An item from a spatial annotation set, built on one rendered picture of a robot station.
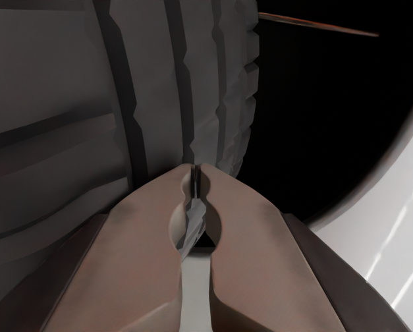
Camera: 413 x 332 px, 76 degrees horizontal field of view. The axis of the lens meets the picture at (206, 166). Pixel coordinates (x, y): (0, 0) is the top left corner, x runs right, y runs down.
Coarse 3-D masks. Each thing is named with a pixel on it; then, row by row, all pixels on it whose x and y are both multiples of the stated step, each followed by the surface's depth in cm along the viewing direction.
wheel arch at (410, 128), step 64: (256, 0) 55; (320, 0) 50; (384, 0) 46; (256, 64) 61; (320, 64) 55; (384, 64) 48; (256, 128) 68; (320, 128) 61; (384, 128) 33; (320, 192) 42; (192, 256) 51
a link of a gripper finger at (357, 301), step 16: (288, 224) 8; (304, 240) 8; (320, 240) 8; (304, 256) 7; (320, 256) 7; (336, 256) 7; (320, 272) 7; (336, 272) 7; (352, 272) 7; (336, 288) 6; (352, 288) 6; (368, 288) 6; (336, 304) 6; (352, 304) 6; (368, 304) 6; (384, 304) 6; (352, 320) 6; (368, 320) 6; (384, 320) 6; (400, 320) 6
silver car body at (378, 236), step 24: (408, 144) 27; (408, 168) 28; (384, 192) 30; (408, 192) 29; (360, 216) 32; (384, 216) 31; (408, 216) 30; (336, 240) 35; (360, 240) 34; (384, 240) 32; (408, 240) 31; (192, 264) 51; (360, 264) 35; (384, 264) 34; (408, 264) 32; (192, 288) 55; (384, 288) 35; (408, 288) 34; (192, 312) 59; (408, 312) 35
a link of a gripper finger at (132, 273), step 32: (160, 192) 10; (192, 192) 12; (128, 224) 8; (160, 224) 8; (96, 256) 7; (128, 256) 7; (160, 256) 7; (96, 288) 6; (128, 288) 6; (160, 288) 6; (64, 320) 6; (96, 320) 6; (128, 320) 6; (160, 320) 6
